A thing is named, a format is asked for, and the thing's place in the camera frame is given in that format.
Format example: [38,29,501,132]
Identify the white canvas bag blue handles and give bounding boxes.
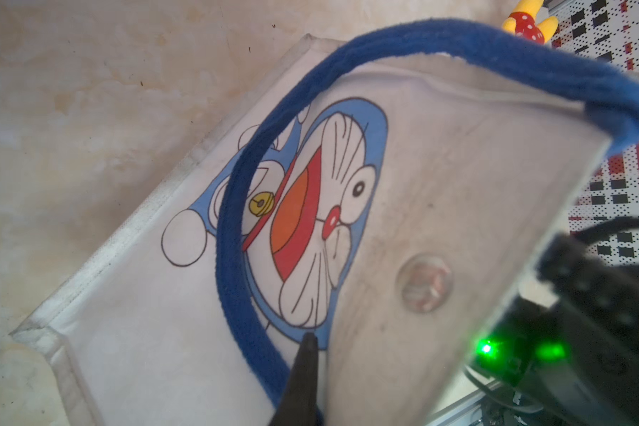
[12,20,639,425]

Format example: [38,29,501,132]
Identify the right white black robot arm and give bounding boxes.
[465,218,639,425]

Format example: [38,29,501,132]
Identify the left gripper own finger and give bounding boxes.
[269,333,320,426]

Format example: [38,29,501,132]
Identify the yellow plush toy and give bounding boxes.
[502,0,559,45]

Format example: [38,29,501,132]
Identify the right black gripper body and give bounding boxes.
[470,235,639,425]

